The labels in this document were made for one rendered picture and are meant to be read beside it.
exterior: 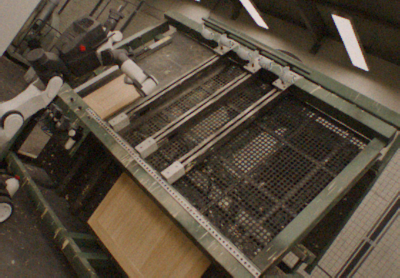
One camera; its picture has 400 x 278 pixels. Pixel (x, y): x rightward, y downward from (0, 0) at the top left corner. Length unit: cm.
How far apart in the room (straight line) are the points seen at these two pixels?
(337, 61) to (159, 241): 621
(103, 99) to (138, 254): 115
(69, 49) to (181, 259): 142
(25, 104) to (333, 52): 658
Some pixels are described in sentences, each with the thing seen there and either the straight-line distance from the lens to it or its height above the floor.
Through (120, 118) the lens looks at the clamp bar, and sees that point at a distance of 258.
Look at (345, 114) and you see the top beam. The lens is 250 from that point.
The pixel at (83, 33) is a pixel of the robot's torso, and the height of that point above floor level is 130.
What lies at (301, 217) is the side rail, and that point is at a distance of 205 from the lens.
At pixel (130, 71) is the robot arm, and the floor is 129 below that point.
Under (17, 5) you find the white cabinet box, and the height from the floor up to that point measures 102.
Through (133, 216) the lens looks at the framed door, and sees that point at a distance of 253.
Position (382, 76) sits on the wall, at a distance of 756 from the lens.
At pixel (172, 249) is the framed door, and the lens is 234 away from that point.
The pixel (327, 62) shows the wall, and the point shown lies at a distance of 797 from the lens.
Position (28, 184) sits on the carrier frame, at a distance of 300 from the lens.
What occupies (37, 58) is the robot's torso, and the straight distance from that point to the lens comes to 238.
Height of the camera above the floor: 133
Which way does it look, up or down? 2 degrees down
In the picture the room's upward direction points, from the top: 36 degrees clockwise
